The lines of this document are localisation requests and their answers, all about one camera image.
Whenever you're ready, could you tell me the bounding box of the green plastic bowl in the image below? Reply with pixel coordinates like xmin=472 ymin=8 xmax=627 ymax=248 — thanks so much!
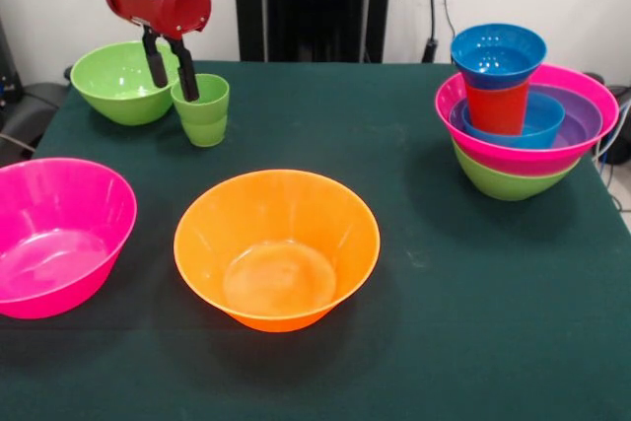
xmin=69 ymin=40 xmax=182 ymax=127
xmin=452 ymin=142 xmax=583 ymax=202

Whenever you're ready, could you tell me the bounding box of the dark green tablecloth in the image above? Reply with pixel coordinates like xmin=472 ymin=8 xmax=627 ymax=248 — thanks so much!
xmin=0 ymin=59 xmax=631 ymax=421

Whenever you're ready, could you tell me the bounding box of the orange-red plastic cup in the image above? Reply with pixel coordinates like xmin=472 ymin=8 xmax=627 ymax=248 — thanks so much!
xmin=465 ymin=80 xmax=531 ymax=136

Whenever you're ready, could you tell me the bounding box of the black wall cable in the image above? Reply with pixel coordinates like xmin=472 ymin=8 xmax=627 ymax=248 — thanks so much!
xmin=421 ymin=0 xmax=457 ymax=65

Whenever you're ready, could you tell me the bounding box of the purple plastic bowl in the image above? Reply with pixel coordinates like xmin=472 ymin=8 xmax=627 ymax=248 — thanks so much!
xmin=449 ymin=85 xmax=604 ymax=150

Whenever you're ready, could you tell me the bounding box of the green plastic cup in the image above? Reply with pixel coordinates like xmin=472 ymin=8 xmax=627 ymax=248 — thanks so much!
xmin=171 ymin=73 xmax=231 ymax=148

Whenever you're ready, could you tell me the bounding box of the grey cable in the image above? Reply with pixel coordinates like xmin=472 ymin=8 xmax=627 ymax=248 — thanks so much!
xmin=0 ymin=132 xmax=38 ymax=154

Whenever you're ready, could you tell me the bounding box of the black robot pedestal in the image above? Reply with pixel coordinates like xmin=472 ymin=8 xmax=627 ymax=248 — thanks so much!
xmin=226 ymin=0 xmax=398 ymax=65

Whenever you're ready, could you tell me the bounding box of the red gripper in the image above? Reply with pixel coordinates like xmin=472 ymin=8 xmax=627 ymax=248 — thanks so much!
xmin=103 ymin=0 xmax=213 ymax=103

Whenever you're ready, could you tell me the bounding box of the dark blue bowl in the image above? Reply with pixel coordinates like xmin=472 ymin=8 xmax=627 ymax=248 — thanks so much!
xmin=450 ymin=22 xmax=548 ymax=91

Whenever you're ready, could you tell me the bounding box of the translucent blue bowl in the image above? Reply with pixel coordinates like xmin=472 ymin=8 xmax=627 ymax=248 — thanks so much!
xmin=461 ymin=91 xmax=566 ymax=150

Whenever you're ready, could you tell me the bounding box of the pink plastic bowl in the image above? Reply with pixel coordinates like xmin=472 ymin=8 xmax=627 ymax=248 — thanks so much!
xmin=434 ymin=63 xmax=620 ymax=176
xmin=0 ymin=157 xmax=139 ymax=320

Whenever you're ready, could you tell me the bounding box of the black equipment box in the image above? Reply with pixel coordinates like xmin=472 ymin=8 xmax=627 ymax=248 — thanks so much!
xmin=0 ymin=16 xmax=24 ymax=116

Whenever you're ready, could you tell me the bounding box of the orange plastic bowl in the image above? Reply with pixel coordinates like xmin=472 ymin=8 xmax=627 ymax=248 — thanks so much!
xmin=173 ymin=169 xmax=382 ymax=334

